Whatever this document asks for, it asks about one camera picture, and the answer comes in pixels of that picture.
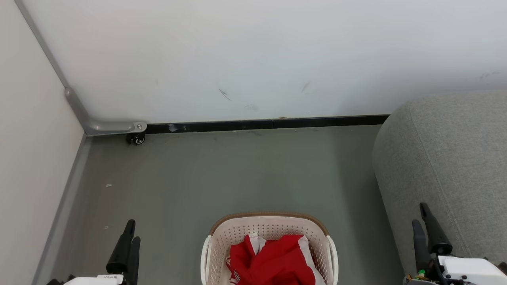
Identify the grey wall skirting strip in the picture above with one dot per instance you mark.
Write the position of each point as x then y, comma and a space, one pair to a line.
63, 206

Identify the grey metal frame bar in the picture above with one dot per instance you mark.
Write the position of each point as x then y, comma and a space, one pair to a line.
107, 126

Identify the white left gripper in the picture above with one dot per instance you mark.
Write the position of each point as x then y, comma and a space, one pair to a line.
95, 280

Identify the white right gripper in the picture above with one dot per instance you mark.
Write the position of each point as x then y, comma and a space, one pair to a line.
471, 271

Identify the black baseboard strip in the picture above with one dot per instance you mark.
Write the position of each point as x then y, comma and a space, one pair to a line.
257, 125

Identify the black caster wheel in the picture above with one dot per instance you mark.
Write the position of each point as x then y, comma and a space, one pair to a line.
136, 139

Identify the red jersey with number print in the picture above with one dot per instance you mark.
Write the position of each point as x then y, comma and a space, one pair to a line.
273, 261

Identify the white perforated plastic laundry basket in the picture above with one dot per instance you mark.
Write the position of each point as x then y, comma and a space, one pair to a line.
237, 231

